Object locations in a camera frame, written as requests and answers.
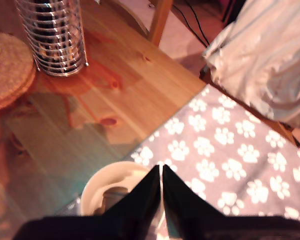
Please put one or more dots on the floral print coffee mug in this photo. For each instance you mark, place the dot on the floral print coffee mug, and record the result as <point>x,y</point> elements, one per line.
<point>93,185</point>

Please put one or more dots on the grey paw print cloth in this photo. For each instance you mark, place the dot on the grey paw print cloth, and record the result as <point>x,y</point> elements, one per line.
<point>215,160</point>

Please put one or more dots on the beige garment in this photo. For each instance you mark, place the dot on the beige garment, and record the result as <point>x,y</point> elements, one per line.
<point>265,50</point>

